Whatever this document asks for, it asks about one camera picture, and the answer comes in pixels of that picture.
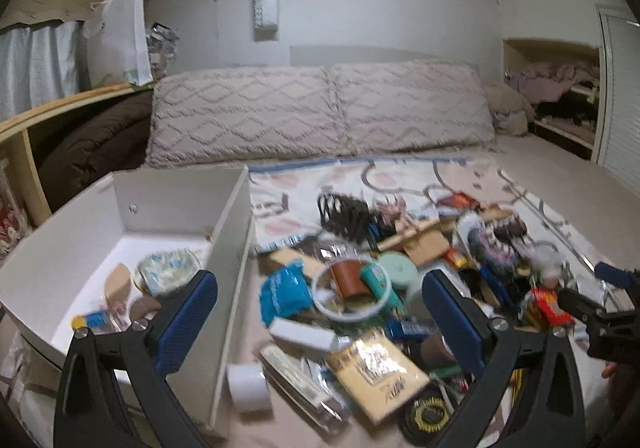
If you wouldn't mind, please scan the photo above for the brown blanket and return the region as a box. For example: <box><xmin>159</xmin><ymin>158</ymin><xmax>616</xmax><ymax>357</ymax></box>
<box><xmin>37</xmin><ymin>90</ymin><xmax>154</xmax><ymax>212</ymax></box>

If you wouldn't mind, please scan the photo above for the brown tape roll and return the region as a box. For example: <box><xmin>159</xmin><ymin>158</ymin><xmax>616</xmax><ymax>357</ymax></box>
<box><xmin>417</xmin><ymin>330</ymin><xmax>458</xmax><ymax>372</ymax></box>

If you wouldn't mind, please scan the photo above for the white shutter door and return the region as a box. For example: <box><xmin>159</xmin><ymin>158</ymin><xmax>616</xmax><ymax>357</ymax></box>
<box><xmin>595</xmin><ymin>2</ymin><xmax>640</xmax><ymax>185</ymax></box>

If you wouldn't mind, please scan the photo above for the tan cardboard block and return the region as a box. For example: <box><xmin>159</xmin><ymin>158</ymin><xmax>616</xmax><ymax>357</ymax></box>
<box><xmin>265</xmin><ymin>248</ymin><xmax>331</xmax><ymax>281</ymax></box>

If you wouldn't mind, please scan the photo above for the white rectangular device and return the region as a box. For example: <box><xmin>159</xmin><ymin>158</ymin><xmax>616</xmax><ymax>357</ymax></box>
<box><xmin>269</xmin><ymin>316</ymin><xmax>352</xmax><ymax>352</ymax></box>

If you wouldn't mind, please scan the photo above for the pale blue curtain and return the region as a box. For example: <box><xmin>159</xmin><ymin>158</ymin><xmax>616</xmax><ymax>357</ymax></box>
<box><xmin>0</xmin><ymin>20</ymin><xmax>90</xmax><ymax>121</ymax></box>

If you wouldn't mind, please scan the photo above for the blue packet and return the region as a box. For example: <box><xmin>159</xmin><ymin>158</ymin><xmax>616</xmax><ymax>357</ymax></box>
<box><xmin>259</xmin><ymin>262</ymin><xmax>322</xmax><ymax>329</ymax></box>

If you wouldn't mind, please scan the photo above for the floral tissue pack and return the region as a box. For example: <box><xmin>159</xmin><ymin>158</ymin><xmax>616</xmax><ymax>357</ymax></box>
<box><xmin>136</xmin><ymin>250</ymin><xmax>200</xmax><ymax>297</ymax></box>

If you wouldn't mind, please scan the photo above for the tan wedge sponge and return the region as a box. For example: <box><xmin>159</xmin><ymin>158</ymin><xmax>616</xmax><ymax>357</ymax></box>
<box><xmin>106</xmin><ymin>262</ymin><xmax>135</xmax><ymax>306</ymax></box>

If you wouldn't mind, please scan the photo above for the mint round compact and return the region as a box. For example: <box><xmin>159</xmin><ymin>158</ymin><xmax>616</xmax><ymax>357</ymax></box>
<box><xmin>380</xmin><ymin>252</ymin><xmax>419</xmax><ymax>292</ymax></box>

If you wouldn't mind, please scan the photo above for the yellow tissue pack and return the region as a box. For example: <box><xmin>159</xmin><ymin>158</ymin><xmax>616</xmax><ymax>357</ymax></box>
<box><xmin>326</xmin><ymin>327</ymin><xmax>432</xmax><ymax>427</ymax></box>

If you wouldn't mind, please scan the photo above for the black hair claw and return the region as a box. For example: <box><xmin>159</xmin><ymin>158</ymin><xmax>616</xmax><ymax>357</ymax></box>
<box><xmin>317</xmin><ymin>193</ymin><xmax>374</xmax><ymax>245</ymax></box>

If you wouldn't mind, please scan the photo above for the telescopic metal rod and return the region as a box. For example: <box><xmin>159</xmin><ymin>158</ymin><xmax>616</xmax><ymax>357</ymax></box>
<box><xmin>520</xmin><ymin>200</ymin><xmax>608</xmax><ymax>275</ymax></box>

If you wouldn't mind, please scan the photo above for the light wooden board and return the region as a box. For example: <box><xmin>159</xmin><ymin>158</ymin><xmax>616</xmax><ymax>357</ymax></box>
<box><xmin>377</xmin><ymin>218</ymin><xmax>454</xmax><ymax>269</ymax></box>

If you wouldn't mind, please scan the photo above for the blue rectangular case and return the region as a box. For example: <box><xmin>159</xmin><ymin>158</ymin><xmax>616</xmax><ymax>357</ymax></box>
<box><xmin>387</xmin><ymin>319</ymin><xmax>439</xmax><ymax>342</ymax></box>

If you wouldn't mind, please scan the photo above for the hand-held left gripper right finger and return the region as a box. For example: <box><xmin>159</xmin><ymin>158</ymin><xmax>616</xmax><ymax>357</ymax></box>
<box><xmin>421</xmin><ymin>270</ymin><xmax>588</xmax><ymax>448</ymax></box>

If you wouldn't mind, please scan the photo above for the small red box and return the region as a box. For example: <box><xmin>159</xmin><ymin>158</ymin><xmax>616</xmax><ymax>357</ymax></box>
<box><xmin>436</xmin><ymin>193</ymin><xmax>479</xmax><ymax>215</ymax></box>

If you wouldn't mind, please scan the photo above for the brown round puff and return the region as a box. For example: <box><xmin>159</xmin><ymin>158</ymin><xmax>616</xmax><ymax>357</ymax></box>
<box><xmin>129</xmin><ymin>297</ymin><xmax>163</xmax><ymax>326</ymax></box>

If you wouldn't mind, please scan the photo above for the hanging narrow white paper bag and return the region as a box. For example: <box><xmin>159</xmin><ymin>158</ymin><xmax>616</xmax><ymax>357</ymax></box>
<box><xmin>252</xmin><ymin>0</ymin><xmax>279</xmax><ymax>42</ymax></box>

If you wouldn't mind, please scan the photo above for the yellow blue tube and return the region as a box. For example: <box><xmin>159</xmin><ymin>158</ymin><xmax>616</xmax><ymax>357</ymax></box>
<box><xmin>71</xmin><ymin>312</ymin><xmax>117</xmax><ymax>335</ymax></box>

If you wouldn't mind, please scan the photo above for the wall niche shelf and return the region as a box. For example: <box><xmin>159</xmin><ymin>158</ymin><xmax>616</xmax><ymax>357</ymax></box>
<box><xmin>502</xmin><ymin>38</ymin><xmax>602</xmax><ymax>163</ymax></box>

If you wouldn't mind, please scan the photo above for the white tape roll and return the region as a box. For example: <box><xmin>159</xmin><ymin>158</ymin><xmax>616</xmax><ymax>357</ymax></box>
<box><xmin>226</xmin><ymin>362</ymin><xmax>274</xmax><ymax>415</ymax></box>

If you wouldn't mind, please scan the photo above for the dark blue pen case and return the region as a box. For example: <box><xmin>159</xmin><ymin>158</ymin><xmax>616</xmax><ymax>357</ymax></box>
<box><xmin>477</xmin><ymin>265</ymin><xmax>507</xmax><ymax>309</ymax></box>

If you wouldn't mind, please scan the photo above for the brown leather cup sleeve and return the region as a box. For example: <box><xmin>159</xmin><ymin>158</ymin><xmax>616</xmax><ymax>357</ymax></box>
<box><xmin>332</xmin><ymin>260</ymin><xmax>372</xmax><ymax>302</ymax></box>

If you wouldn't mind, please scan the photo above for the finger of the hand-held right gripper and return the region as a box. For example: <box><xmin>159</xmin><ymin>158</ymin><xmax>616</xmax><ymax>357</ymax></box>
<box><xmin>556</xmin><ymin>287</ymin><xmax>609</xmax><ymax>329</ymax></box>
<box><xmin>594</xmin><ymin>262</ymin><xmax>640</xmax><ymax>289</ymax></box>

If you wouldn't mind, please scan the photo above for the red snack packet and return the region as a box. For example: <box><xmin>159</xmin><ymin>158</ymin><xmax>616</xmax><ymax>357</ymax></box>
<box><xmin>530</xmin><ymin>288</ymin><xmax>577</xmax><ymax>329</ymax></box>

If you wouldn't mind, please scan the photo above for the pile of pink clothes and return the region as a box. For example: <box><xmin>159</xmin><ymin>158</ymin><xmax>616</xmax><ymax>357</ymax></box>
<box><xmin>517</xmin><ymin>65</ymin><xmax>601</xmax><ymax>104</ymax></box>

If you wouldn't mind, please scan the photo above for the crumpled white plastic bag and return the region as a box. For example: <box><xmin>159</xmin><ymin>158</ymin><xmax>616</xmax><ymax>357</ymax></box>
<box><xmin>530</xmin><ymin>248</ymin><xmax>564</xmax><ymax>287</ymax></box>

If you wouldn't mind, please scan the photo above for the black round tin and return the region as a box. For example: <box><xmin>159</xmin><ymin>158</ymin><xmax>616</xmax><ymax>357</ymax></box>
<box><xmin>399</xmin><ymin>387</ymin><xmax>464</xmax><ymax>447</ymax></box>

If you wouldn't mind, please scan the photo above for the beige plush cushion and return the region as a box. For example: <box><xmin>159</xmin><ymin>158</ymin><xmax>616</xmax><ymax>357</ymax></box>
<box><xmin>482</xmin><ymin>82</ymin><xmax>534</xmax><ymax>137</ymax></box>

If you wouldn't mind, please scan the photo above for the pink hair clip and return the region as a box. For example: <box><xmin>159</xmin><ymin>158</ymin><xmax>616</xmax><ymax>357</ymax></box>
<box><xmin>372</xmin><ymin>198</ymin><xmax>417</xmax><ymax>229</ymax></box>

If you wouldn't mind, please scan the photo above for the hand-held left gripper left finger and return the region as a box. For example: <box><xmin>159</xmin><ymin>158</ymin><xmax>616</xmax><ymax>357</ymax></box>
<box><xmin>57</xmin><ymin>270</ymin><xmax>221</xmax><ymax>448</ymax></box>

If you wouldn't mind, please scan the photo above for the beige tufted pillow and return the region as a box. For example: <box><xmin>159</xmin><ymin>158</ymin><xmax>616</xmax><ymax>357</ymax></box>
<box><xmin>327</xmin><ymin>60</ymin><xmax>497</xmax><ymax>157</ymax></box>
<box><xmin>145</xmin><ymin>66</ymin><xmax>351</xmax><ymax>169</ymax></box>

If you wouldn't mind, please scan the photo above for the purple knitted hair claw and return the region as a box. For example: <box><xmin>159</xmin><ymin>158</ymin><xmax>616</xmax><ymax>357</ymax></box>
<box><xmin>467</xmin><ymin>213</ymin><xmax>527</xmax><ymax>275</ymax></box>

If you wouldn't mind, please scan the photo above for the pile of dark clothes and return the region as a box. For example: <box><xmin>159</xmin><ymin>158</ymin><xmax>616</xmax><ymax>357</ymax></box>
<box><xmin>532</xmin><ymin>92</ymin><xmax>599</xmax><ymax>129</ymax></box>

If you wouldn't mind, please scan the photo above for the clear plastic bottle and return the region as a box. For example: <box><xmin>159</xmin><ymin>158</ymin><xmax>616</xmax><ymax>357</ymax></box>
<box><xmin>259</xmin><ymin>344</ymin><xmax>352</xmax><ymax>435</ymax></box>

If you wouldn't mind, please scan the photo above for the boxed red plush bear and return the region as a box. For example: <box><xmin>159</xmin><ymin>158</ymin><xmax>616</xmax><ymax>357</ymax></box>
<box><xmin>0</xmin><ymin>163</ymin><xmax>32</xmax><ymax>255</ymax></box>

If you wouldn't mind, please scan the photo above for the white paper shopping bag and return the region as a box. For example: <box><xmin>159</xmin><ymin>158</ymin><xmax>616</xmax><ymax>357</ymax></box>
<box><xmin>82</xmin><ymin>0</ymin><xmax>154</xmax><ymax>88</ymax></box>

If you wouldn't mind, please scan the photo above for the wooden shelf unit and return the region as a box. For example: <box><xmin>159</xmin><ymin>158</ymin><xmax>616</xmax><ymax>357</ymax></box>
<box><xmin>0</xmin><ymin>82</ymin><xmax>154</xmax><ymax>229</ymax></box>

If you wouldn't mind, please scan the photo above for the white shoe box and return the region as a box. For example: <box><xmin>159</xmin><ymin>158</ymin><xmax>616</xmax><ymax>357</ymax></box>
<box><xmin>0</xmin><ymin>165</ymin><xmax>252</xmax><ymax>430</ymax></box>

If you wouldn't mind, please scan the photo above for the grey bed sheet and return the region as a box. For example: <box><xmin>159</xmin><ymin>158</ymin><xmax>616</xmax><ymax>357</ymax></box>
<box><xmin>440</xmin><ymin>133</ymin><xmax>640</xmax><ymax>279</ymax></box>

